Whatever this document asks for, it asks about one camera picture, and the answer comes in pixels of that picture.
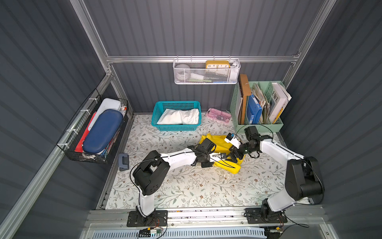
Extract yellow garment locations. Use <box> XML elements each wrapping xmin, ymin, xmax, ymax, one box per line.
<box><xmin>199</xmin><ymin>133</ymin><xmax>243</xmax><ymax>174</ymax></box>

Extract white shorts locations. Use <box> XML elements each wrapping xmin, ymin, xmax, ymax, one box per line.
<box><xmin>157</xmin><ymin>109</ymin><xmax>200</xmax><ymax>125</ymax></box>

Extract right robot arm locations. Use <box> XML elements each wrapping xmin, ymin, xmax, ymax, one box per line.
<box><xmin>224</xmin><ymin>126</ymin><xmax>325</xmax><ymax>223</ymax></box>

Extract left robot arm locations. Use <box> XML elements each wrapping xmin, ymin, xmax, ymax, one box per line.
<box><xmin>130</xmin><ymin>138</ymin><xmax>219</xmax><ymax>218</ymax></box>

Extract tape roll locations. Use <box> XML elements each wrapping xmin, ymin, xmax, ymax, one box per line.
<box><xmin>174</xmin><ymin>64</ymin><xmax>191</xmax><ymax>82</ymax></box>

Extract floral table mat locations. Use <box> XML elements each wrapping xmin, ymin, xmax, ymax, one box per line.
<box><xmin>124</xmin><ymin>115</ymin><xmax>286</xmax><ymax>209</ymax></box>

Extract pink plastic box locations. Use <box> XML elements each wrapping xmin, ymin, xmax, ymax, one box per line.
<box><xmin>206</xmin><ymin>108</ymin><xmax>231</xmax><ymax>124</ymax></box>

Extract blue folder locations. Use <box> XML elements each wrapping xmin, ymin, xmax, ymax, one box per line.
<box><xmin>246</xmin><ymin>95</ymin><xmax>262</xmax><ymax>124</ymax></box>

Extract green file organizer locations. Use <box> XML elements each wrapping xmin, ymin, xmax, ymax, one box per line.
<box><xmin>230</xmin><ymin>81</ymin><xmax>286</xmax><ymax>134</ymax></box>

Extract brown board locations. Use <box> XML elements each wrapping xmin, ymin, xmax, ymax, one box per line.
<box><xmin>239</xmin><ymin>74</ymin><xmax>251</xmax><ymax>124</ymax></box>

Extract white book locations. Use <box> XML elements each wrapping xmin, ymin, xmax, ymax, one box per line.
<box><xmin>269</xmin><ymin>82</ymin><xmax>292</xmax><ymax>124</ymax></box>

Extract teal plastic basket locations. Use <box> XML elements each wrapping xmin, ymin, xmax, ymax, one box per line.
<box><xmin>151</xmin><ymin>101</ymin><xmax>202</xmax><ymax>131</ymax></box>

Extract grey hole punch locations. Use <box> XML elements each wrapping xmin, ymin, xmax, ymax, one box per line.
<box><xmin>118</xmin><ymin>153</ymin><xmax>130</xmax><ymax>171</ymax></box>

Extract yellow clock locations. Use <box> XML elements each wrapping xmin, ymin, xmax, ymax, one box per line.
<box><xmin>206</xmin><ymin>60</ymin><xmax>230</xmax><ymax>69</ymax></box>

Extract blue oval case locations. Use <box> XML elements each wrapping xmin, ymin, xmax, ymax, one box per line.
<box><xmin>83</xmin><ymin>110</ymin><xmax>123</xmax><ymax>154</ymax></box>

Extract white flat box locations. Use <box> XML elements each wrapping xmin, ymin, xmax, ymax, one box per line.
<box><xmin>87</xmin><ymin>98</ymin><xmax>121</xmax><ymax>131</ymax></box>

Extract red folder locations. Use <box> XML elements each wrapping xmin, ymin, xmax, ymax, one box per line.
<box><xmin>75</xmin><ymin>113</ymin><xmax>96</xmax><ymax>153</ymax></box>

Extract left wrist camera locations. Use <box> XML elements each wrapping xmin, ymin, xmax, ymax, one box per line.
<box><xmin>210</xmin><ymin>153</ymin><xmax>227</xmax><ymax>161</ymax></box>

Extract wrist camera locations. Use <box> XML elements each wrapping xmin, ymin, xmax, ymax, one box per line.
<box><xmin>224</xmin><ymin>133</ymin><xmax>242</xmax><ymax>149</ymax></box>
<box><xmin>210</xmin><ymin>153</ymin><xmax>227</xmax><ymax>161</ymax></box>

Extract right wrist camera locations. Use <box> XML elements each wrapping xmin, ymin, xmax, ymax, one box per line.
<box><xmin>224</xmin><ymin>133</ymin><xmax>242</xmax><ymax>149</ymax></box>

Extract white wire wall basket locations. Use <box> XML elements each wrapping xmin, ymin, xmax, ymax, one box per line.
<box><xmin>173</xmin><ymin>57</ymin><xmax>241</xmax><ymax>85</ymax></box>

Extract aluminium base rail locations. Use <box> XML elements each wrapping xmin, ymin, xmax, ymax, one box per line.
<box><xmin>80</xmin><ymin>205</ymin><xmax>338</xmax><ymax>239</ymax></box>

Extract black wire side basket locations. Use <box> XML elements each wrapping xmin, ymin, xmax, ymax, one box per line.
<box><xmin>57</xmin><ymin>89</ymin><xmax>129</xmax><ymax>164</ymax></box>

